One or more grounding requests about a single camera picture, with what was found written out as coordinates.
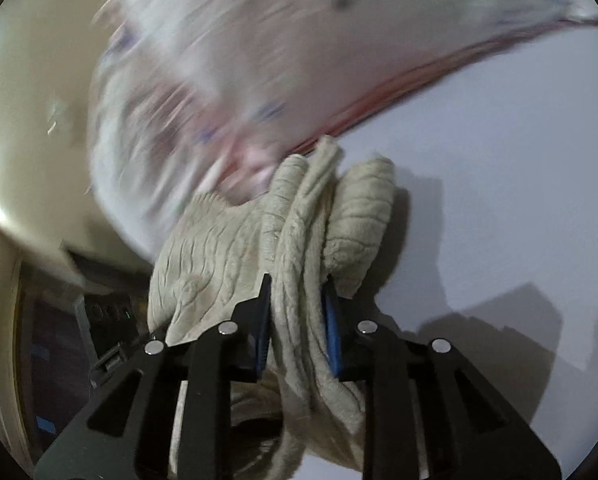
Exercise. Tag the white printed bedsheet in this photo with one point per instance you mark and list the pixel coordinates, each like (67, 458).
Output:
(259, 75)

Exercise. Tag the black electronic device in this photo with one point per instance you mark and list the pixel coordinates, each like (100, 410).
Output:
(110, 330)

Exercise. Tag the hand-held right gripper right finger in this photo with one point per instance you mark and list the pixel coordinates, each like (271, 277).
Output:
(332, 335)

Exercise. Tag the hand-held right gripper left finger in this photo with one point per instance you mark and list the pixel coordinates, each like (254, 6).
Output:
(262, 330)

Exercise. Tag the cream knitted sweater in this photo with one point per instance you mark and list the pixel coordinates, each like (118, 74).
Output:
(299, 240)

